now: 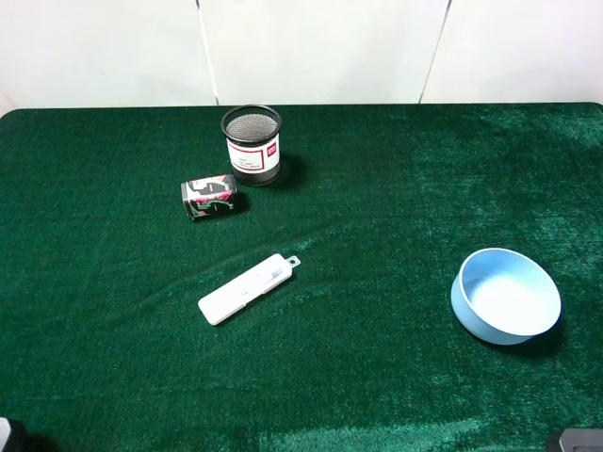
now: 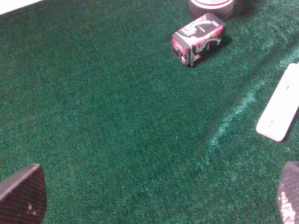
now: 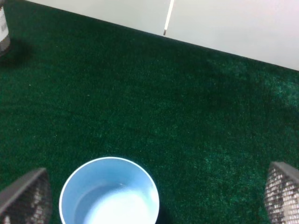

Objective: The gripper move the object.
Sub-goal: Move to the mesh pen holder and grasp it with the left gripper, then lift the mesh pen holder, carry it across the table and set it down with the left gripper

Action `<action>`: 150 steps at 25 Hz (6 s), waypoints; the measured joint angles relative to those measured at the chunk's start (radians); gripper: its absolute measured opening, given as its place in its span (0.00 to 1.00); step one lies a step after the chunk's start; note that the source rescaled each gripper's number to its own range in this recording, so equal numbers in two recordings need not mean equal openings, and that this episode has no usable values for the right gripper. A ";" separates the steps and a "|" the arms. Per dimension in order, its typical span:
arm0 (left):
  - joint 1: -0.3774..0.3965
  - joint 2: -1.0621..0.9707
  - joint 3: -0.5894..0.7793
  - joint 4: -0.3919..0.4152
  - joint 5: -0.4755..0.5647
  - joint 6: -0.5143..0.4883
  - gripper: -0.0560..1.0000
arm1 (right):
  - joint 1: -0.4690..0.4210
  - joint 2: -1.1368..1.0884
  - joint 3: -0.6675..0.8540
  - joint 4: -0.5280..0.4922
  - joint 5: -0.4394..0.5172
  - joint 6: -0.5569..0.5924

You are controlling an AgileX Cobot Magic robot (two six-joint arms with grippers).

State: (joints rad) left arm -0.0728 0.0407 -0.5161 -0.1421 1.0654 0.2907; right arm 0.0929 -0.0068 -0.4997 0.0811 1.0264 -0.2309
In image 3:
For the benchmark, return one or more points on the black textured right gripper left finger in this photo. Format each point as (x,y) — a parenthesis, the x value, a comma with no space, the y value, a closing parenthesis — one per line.
(28,200)

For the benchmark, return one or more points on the black textured right gripper right finger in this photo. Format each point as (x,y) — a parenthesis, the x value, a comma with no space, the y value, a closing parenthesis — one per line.
(281,197)

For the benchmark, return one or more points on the black mesh pen holder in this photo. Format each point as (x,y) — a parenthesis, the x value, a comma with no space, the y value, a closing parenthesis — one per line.
(4,31)

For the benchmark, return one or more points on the light blue bowl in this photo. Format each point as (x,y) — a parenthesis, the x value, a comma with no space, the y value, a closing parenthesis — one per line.
(109,190)

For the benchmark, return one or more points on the green felt table cloth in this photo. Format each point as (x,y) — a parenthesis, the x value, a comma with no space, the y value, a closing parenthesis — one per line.
(204,124)

